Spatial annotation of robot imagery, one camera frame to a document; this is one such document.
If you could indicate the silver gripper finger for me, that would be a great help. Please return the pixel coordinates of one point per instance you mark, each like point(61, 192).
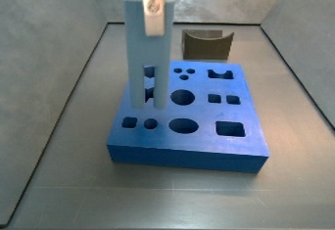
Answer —
point(153, 17)

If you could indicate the light blue square-circle object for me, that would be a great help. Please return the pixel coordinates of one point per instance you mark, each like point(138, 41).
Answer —
point(147, 51)

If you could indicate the black curved fixture stand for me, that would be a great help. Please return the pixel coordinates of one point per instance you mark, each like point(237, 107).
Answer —
point(204, 44)

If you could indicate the blue foam shape tray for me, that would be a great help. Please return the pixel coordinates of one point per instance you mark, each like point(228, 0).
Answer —
point(207, 129)

